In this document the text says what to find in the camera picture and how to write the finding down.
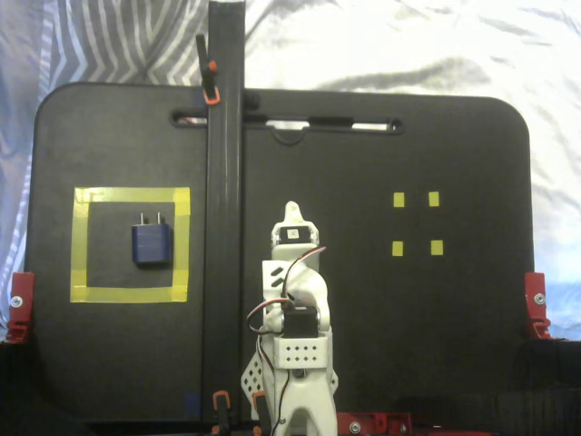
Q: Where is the yellow tape square outline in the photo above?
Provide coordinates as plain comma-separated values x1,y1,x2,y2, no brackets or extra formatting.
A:
69,185,192,304

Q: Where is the red post base bracket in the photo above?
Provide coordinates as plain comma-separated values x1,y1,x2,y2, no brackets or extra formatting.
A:
333,411,383,436

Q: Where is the black lap desk board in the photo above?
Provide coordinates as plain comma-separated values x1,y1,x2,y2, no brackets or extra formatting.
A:
0,0,581,342

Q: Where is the small orange spring clamp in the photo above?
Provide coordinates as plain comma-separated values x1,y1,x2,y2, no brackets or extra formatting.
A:
251,390,270,436
212,389,233,436

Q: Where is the red plastic clamp bracket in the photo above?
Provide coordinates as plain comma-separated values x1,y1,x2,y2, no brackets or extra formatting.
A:
523,271,554,342
5,271,36,344

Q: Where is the black orange bar clamp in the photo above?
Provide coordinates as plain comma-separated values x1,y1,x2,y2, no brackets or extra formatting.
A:
194,34,223,108

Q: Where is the black curved backdrop board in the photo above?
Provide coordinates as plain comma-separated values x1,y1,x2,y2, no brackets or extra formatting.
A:
0,338,581,436

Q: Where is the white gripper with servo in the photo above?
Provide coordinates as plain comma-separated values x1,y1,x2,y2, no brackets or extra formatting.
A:
271,200,326,262

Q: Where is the blue white USB wall charger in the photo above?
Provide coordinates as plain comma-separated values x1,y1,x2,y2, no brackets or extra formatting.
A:
131,212,173,267

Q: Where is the long black flat bar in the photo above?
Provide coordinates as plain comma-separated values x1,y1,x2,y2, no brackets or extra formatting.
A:
202,0,249,421

